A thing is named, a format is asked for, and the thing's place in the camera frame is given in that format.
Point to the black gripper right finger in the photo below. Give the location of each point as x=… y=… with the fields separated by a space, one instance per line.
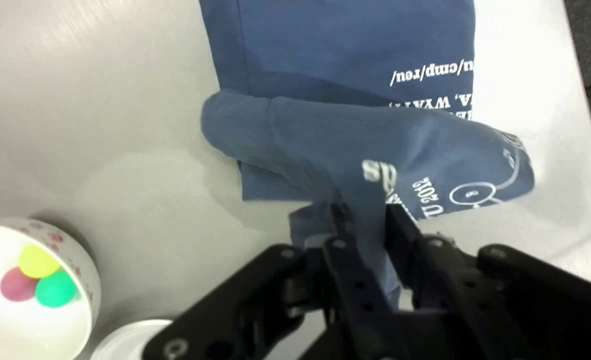
x=455 y=293

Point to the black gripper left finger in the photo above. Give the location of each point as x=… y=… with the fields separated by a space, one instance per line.
x=347 y=293

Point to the blue printed T-shirt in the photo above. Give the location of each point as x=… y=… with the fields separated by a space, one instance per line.
x=347 y=132

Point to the white plate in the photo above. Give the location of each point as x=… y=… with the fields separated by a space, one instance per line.
x=126 y=343

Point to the green ball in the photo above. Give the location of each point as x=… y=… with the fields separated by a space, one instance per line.
x=56 y=289

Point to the yellow ball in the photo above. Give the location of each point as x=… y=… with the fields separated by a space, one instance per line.
x=38 y=260

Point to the pink ball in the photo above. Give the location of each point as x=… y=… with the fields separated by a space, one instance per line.
x=16 y=285

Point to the white floral bowl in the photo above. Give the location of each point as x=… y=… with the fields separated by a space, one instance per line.
x=16 y=333

